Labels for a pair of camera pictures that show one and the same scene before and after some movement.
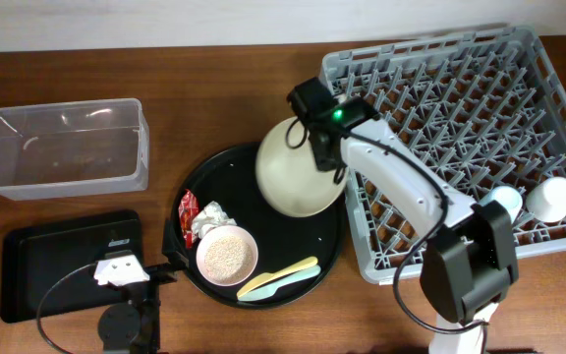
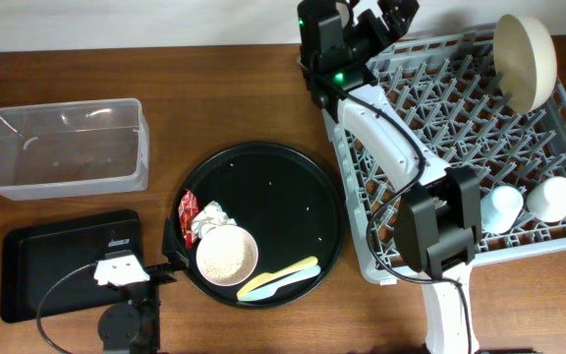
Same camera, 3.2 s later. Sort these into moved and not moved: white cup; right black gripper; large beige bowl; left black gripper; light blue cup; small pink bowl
Moved: large beige bowl; right black gripper
Not moved: white cup; small pink bowl; light blue cup; left black gripper
